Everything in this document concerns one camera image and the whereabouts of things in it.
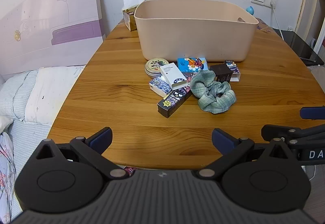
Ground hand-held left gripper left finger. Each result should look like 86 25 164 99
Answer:
35 127 127 179

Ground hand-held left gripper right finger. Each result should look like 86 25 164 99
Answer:
195 128 292 179

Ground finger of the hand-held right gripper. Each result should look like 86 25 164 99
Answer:
261 125 325 150
300 106 325 120

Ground green checked scrunchie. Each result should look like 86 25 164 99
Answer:
190 69 237 115

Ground long black cartoon box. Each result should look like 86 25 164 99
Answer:
157 86 192 118

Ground dark brown box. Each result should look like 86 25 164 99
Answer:
209 63 233 83

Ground purple patterned sliding box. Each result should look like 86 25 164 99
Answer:
224 60 241 83

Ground dark pink patterned box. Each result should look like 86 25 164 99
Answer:
184 72 204 87

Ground blue white patterned box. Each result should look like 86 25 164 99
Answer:
149 75 173 97

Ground blue colourful cartoon box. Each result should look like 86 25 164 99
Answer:
177 57 209 73

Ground white box with black label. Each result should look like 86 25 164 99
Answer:
159 62 189 90

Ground round decorated tin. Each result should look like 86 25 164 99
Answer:
145 58 169 78

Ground beige plastic storage bin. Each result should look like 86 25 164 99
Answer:
134 0 259 62

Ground grey cloth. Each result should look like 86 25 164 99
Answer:
307 64 325 108

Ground pink patterned packet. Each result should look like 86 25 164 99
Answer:
123 166 138 177

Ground black side table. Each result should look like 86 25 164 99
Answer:
273 28 325 67

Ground light checked bed sheet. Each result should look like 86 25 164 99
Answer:
7 120 52 214

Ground light blue white pillow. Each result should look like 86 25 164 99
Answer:
0 65 86 127

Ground purple floral table mat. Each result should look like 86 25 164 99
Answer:
255 17 276 35

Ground floral blanket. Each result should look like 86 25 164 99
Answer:
0 131 17 224

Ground brown tissue box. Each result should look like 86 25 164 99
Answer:
122 6 138 32

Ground pink purple bed headboard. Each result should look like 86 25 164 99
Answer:
0 0 107 80

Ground white power cable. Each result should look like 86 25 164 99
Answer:
272 7 285 37

